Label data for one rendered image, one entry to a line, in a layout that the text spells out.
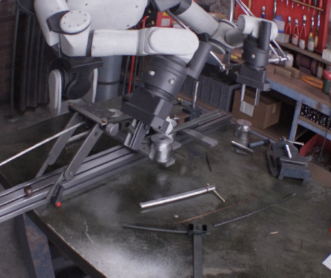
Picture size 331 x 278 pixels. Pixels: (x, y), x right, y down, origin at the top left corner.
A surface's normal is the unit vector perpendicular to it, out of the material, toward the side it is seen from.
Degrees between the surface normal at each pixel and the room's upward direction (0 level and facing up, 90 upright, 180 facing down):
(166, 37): 68
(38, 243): 90
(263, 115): 90
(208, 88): 90
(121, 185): 0
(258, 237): 0
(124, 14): 111
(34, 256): 90
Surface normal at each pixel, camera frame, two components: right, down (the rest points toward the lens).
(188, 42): 0.12, 0.10
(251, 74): -0.41, 0.37
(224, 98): -0.66, 0.27
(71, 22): 0.13, -0.40
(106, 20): 0.40, 0.74
